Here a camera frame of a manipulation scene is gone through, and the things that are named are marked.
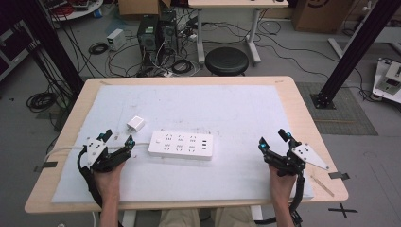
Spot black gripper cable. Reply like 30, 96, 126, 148
77, 146, 105, 210
254, 171, 307, 227

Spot white charger plug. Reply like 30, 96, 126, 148
126, 114, 147, 133

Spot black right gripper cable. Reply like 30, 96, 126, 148
254, 171, 307, 227

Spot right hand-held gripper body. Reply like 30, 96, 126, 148
264, 142, 331, 178

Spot person's left hand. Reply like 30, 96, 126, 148
93, 160, 127, 203

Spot white power strip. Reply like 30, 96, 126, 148
148, 130, 215, 162

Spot person's right hand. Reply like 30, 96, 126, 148
268, 165, 298, 203

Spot black computer tower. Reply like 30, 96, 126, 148
158, 9, 180, 55
137, 14, 161, 67

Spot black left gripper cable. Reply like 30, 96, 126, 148
77, 146, 105, 210

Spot white foam mat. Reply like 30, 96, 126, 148
51, 83, 316, 204

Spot grey tape strip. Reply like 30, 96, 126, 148
327, 171, 351, 181
33, 161, 59, 173

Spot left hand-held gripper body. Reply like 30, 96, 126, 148
77, 138, 131, 174

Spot white power supply box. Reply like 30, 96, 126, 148
106, 27, 128, 52

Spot large cardboard box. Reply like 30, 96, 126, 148
290, 0, 355, 34

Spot black tape cross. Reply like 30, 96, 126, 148
327, 202, 359, 219

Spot black metal stand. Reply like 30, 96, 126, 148
18, 0, 85, 96
309, 0, 401, 110

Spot white table leg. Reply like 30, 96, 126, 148
121, 209, 137, 227
250, 205, 265, 222

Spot grey floor mat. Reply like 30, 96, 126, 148
295, 81, 379, 137

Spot person's legs in khaki trousers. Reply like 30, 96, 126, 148
157, 205, 258, 227

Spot black round stool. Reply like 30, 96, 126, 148
204, 46, 250, 77

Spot coiled black cable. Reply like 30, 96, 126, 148
171, 59, 194, 76
87, 42, 110, 56
26, 91, 58, 114

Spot white device on floor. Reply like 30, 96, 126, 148
372, 58, 401, 105

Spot white desk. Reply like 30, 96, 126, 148
187, 0, 289, 66

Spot round white table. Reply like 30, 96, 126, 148
41, 0, 105, 23

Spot thin wooden stick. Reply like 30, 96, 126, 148
309, 174, 336, 198

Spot white power strip cable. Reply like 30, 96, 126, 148
43, 142, 151, 164

